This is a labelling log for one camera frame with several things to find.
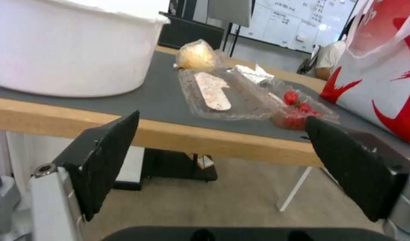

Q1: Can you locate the clear bag with yellow food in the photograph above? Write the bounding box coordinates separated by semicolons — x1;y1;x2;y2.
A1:
173;39;228;70

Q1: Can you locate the clear plastic food tray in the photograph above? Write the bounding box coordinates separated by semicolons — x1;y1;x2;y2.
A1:
178;68;276;122

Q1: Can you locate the black monitor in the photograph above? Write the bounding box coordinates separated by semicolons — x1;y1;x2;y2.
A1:
157;11;226;50

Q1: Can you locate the pink speckled flat wrapper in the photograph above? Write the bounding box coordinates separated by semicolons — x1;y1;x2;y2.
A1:
193;72;232;111

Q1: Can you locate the grey flipchart board on stand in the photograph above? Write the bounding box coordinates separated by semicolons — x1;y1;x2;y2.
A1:
207;0;252;59

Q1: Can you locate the black under-table base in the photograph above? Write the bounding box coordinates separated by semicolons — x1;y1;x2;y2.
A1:
112;147;219;191

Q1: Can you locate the large white round tub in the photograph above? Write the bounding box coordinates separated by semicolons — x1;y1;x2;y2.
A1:
0;0;171;98

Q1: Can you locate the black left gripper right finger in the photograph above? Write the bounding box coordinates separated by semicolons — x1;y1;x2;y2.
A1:
305;116;410;241

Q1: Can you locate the person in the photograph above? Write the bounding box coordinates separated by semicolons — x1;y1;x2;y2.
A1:
312;40;347;80

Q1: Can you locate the crumpled white paper napkin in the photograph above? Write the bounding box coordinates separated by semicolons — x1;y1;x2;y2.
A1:
227;64;276;86

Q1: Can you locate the whiteboard with writing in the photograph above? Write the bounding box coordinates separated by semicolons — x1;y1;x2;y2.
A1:
236;0;359;53

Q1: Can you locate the dark grey table mat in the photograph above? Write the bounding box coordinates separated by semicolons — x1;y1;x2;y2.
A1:
0;50;346;144

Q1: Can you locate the red and white takeout bag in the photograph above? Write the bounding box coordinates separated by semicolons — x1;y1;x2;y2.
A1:
319;0;410;149

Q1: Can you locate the white table leg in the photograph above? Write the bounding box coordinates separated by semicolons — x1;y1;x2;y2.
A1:
279;166;313;211

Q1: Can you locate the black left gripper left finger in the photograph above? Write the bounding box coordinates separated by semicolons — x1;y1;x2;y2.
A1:
0;110;141;241

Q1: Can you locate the clear box of red tomatoes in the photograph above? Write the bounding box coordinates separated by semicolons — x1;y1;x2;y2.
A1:
267;80;340;131

